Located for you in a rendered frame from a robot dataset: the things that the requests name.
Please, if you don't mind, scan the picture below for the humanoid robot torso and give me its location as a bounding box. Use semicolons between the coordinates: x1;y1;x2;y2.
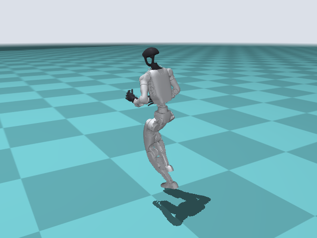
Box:
146;65;172;125

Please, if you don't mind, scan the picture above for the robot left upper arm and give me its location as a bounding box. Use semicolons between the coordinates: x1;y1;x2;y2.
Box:
139;72;151;104

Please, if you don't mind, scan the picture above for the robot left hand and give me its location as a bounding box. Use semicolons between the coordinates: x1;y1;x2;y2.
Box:
125;89;138;103

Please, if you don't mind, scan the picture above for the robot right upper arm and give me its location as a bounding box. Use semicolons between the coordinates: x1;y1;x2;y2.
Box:
166;68;180;95

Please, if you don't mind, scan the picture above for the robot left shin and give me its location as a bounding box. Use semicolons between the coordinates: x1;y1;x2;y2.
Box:
147;151;173;184

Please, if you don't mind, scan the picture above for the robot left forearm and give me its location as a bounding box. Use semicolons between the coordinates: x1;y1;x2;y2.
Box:
133;96;144;107

